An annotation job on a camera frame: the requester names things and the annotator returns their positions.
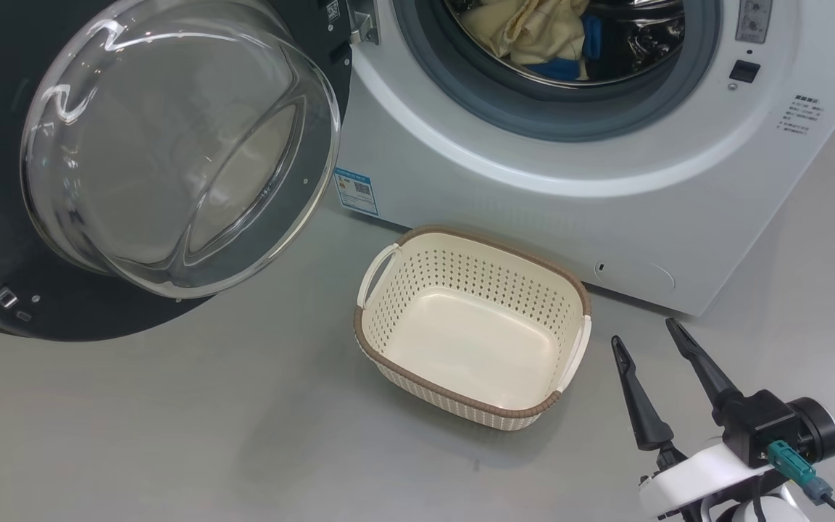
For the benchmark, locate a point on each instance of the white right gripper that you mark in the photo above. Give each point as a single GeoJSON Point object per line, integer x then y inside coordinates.
{"type": "Point", "coordinates": [700, 478]}

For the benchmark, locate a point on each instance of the yellow bear print garment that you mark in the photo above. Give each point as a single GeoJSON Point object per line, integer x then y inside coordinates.
{"type": "Point", "coordinates": [483, 29]}
{"type": "Point", "coordinates": [555, 36]}

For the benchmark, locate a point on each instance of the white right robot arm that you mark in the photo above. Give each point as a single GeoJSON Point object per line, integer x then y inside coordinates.
{"type": "Point", "coordinates": [769, 509]}

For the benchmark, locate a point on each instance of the white front-load washing machine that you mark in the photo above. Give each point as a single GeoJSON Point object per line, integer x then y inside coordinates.
{"type": "Point", "coordinates": [606, 203]}

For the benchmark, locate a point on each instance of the black round glass washer door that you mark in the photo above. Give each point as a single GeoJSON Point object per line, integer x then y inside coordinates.
{"type": "Point", "coordinates": [171, 145]}

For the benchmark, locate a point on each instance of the blue energy label sticker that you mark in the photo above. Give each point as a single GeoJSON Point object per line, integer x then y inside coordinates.
{"type": "Point", "coordinates": [356, 190]}

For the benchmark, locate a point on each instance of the grey warning sticker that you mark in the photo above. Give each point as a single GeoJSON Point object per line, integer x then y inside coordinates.
{"type": "Point", "coordinates": [753, 20]}

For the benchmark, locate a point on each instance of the cream perforated laundry basket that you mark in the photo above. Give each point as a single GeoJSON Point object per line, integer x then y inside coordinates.
{"type": "Point", "coordinates": [468, 341]}

